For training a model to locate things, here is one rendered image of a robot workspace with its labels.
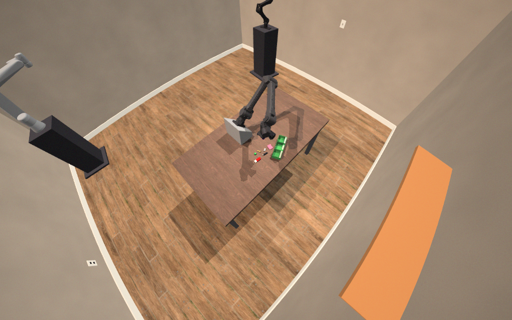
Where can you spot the green three-compartment bin rack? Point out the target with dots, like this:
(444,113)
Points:
(278,150)

